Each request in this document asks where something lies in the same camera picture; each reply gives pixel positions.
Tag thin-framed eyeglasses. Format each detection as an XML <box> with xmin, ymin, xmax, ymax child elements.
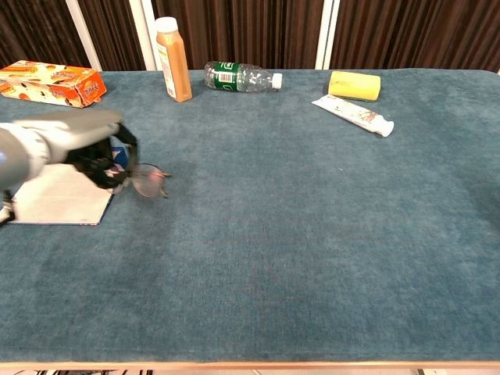
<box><xmin>110</xmin><ymin>162</ymin><xmax>173</xmax><ymax>200</ymax></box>

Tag blue pencil case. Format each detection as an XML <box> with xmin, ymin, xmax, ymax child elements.
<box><xmin>0</xmin><ymin>145</ymin><xmax>132</xmax><ymax>227</ymax></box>

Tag clear water bottle green label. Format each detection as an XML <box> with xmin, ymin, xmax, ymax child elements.
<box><xmin>204</xmin><ymin>60</ymin><xmax>284</xmax><ymax>94</ymax></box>

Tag dark brown pleated curtain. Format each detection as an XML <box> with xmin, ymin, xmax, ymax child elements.
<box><xmin>0</xmin><ymin>0</ymin><xmax>500</xmax><ymax>74</ymax></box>

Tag brown juice bottle white cap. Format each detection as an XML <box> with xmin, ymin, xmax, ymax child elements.
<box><xmin>155</xmin><ymin>16</ymin><xmax>194</xmax><ymax>103</ymax></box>

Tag white toothpaste tube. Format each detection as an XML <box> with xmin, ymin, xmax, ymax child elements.
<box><xmin>311</xmin><ymin>94</ymin><xmax>395</xmax><ymax>138</ymax></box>

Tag orange biscuit box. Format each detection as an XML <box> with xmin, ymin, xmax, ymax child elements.
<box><xmin>0</xmin><ymin>59</ymin><xmax>108</xmax><ymax>109</ymax></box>

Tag yellow sponge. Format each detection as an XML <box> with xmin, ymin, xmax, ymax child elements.
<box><xmin>327</xmin><ymin>70</ymin><xmax>382</xmax><ymax>103</ymax></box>

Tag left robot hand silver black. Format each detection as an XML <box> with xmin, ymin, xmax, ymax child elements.
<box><xmin>13</xmin><ymin>109</ymin><xmax>140</xmax><ymax>192</ymax></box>

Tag thin white frame post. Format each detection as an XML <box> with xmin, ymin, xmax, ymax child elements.
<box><xmin>65</xmin><ymin>0</ymin><xmax>104</xmax><ymax>72</ymax></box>

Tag wide white frame post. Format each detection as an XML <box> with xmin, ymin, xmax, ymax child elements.
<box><xmin>128</xmin><ymin>0</ymin><xmax>162</xmax><ymax>72</ymax></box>

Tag teal table cloth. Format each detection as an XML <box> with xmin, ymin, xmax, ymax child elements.
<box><xmin>0</xmin><ymin>68</ymin><xmax>500</xmax><ymax>364</ymax></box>

